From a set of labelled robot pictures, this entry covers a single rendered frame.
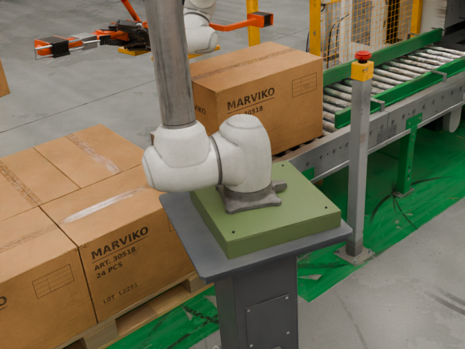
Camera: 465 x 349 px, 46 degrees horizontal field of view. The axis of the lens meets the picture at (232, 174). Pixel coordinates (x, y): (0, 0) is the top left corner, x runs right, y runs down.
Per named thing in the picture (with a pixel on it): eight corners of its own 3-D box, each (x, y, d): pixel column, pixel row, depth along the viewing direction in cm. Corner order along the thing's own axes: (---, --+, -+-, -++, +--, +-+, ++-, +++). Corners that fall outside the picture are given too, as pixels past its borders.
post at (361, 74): (353, 247, 281) (361, 58, 231) (363, 253, 276) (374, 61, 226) (344, 253, 277) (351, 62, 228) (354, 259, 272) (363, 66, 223)
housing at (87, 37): (86, 43, 201) (84, 32, 199) (98, 47, 198) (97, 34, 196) (70, 47, 196) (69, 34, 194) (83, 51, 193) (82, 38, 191)
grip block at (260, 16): (257, 21, 245) (257, 10, 243) (272, 25, 241) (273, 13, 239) (246, 25, 239) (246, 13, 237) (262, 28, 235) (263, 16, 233)
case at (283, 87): (272, 112, 301) (269, 41, 281) (322, 135, 272) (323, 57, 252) (178, 146, 273) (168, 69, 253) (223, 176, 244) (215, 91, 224)
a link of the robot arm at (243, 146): (279, 187, 170) (279, 122, 160) (223, 199, 166) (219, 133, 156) (261, 165, 184) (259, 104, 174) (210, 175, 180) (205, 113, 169)
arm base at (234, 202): (295, 203, 173) (295, 188, 170) (227, 215, 169) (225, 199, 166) (277, 176, 188) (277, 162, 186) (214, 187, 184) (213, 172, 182)
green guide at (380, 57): (428, 37, 396) (430, 25, 392) (441, 39, 389) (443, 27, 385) (263, 101, 314) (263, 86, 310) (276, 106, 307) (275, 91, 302)
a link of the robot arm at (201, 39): (177, 58, 204) (184, 28, 208) (216, 61, 200) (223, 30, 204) (167, 43, 194) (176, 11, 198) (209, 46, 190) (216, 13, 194)
